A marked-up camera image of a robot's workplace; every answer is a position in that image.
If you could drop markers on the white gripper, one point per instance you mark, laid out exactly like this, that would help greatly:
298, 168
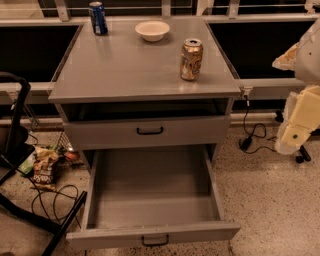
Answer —
309, 63

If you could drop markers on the orange soda can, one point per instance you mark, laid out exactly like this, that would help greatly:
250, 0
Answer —
191, 59

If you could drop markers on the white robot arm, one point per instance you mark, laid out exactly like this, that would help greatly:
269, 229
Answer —
303, 58

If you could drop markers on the closed grey upper drawer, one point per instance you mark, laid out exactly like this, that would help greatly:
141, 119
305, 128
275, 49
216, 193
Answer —
93, 135

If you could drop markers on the open grey bottom drawer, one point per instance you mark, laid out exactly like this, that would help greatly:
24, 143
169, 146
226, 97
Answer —
146, 197

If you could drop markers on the grey drawer cabinet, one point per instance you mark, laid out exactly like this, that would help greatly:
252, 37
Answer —
120, 76

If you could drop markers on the blue soda can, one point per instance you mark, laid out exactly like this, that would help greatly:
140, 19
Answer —
97, 15

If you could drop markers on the red can on floor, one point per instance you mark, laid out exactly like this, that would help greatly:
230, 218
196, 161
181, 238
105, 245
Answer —
72, 155

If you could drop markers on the white bowl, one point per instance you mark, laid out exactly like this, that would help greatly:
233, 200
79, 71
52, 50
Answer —
152, 31

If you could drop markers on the brown chip bag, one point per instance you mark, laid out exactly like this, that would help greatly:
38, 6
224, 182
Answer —
44, 168

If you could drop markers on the green snack packet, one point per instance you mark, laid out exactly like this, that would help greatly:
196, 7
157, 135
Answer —
27, 166

